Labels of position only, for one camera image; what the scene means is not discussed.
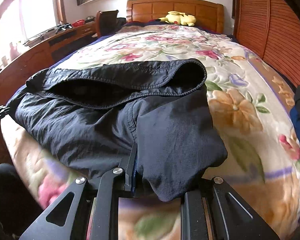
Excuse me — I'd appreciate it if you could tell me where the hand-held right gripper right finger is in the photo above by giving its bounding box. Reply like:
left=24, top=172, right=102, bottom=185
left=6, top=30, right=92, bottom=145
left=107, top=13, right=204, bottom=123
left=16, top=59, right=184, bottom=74
left=181, top=177, right=282, bottom=240

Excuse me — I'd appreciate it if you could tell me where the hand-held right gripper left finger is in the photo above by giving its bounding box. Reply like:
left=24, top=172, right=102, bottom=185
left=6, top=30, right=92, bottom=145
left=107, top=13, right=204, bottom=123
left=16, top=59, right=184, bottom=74
left=19, top=142, right=138, bottom=240

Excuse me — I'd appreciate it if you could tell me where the dark navy jacket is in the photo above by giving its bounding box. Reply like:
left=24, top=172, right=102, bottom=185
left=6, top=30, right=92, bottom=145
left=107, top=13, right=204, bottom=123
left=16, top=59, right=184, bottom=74
left=6, top=58, right=228, bottom=202

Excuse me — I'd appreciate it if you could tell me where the wooden desk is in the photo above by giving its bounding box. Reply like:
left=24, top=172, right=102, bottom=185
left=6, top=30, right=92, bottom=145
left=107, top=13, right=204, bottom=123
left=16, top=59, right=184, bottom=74
left=0, top=21, right=98, bottom=105

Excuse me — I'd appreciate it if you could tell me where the person's dark trouser leg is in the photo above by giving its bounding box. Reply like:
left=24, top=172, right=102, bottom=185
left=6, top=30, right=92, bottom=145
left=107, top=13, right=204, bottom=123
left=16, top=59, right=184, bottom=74
left=0, top=163, right=44, bottom=240

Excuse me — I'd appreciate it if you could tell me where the window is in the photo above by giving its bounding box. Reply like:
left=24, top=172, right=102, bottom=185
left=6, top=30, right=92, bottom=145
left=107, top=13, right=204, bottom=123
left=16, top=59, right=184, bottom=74
left=0, top=0, right=67, bottom=47

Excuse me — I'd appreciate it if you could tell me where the navy bed sheet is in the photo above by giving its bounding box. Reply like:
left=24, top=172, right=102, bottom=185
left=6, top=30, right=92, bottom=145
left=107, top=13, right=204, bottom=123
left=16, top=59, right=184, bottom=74
left=47, top=22, right=130, bottom=70

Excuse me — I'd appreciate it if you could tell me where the floral blanket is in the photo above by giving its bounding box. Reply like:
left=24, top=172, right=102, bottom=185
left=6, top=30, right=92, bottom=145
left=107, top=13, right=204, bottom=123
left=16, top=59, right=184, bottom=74
left=0, top=25, right=300, bottom=240

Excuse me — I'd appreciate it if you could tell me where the dark wooden chair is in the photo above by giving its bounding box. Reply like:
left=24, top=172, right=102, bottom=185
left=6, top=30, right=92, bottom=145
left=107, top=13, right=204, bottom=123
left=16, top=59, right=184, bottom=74
left=96, top=10, right=127, bottom=37

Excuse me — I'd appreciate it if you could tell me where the yellow plush toy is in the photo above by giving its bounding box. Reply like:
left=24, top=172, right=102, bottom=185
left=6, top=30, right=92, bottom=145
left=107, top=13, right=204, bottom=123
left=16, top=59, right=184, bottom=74
left=157, top=11, right=197, bottom=27

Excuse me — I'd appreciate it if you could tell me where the wooden bed headboard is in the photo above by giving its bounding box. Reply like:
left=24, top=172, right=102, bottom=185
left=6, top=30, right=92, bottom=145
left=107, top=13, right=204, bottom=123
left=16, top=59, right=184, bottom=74
left=126, top=0, right=225, bottom=34

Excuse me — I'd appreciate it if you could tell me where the wooden slatted wardrobe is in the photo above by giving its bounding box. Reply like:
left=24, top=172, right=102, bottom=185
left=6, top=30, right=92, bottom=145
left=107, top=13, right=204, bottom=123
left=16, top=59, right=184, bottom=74
left=231, top=0, right=300, bottom=90

